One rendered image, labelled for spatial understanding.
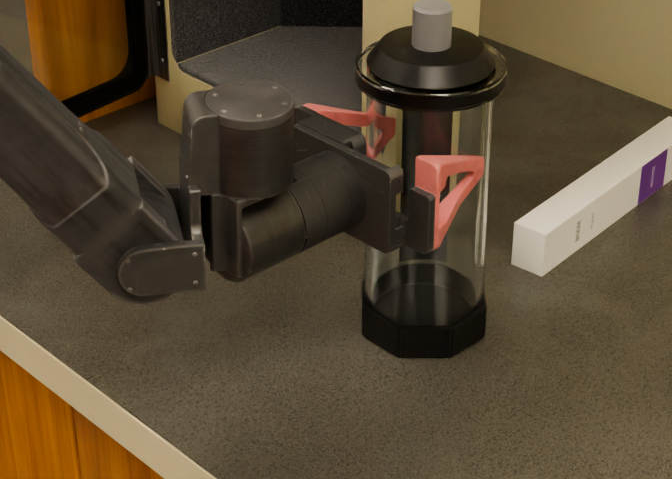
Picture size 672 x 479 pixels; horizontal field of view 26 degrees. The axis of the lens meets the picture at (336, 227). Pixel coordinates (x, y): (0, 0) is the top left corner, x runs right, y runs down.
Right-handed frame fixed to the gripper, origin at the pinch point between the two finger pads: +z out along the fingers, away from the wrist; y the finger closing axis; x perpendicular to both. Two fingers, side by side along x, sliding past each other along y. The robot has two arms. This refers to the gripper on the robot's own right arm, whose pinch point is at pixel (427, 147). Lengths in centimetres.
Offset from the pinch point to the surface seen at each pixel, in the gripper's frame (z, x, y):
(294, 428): -16.0, 15.8, -2.7
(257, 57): 13.2, 7.9, 34.8
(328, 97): 12.1, 8.0, 23.6
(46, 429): -20.5, 29.1, 24.6
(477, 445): -8.0, 15.9, -13.0
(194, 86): 6.5, 9.3, 36.3
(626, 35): 49, 11, 18
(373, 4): 6.5, -5.9, 12.3
